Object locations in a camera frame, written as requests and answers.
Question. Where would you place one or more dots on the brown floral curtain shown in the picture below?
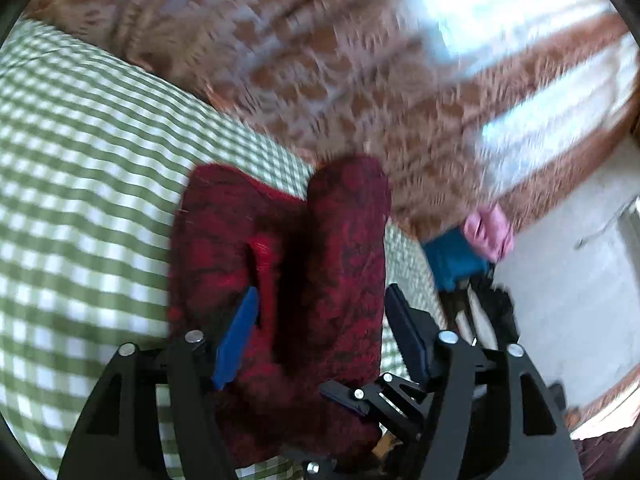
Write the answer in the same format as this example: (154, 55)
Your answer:
(360, 75)

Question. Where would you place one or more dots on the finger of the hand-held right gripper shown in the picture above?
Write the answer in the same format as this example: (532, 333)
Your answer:
(312, 467)
(357, 395)

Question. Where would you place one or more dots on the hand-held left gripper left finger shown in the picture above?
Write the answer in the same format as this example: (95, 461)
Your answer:
(235, 340)

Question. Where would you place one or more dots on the green checked bed sheet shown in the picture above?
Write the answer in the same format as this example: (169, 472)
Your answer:
(85, 170)

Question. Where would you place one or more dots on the dark clothes pile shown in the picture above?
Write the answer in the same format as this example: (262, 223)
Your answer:
(495, 305)

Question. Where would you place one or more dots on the dark red knitted garment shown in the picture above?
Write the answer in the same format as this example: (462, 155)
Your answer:
(330, 270)

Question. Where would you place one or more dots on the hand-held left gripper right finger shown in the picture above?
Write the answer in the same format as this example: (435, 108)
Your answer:
(411, 337)

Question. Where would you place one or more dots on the blue cloth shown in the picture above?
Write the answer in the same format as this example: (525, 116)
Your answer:
(452, 260)

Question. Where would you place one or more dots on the pink cloth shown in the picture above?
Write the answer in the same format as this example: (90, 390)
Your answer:
(487, 232)

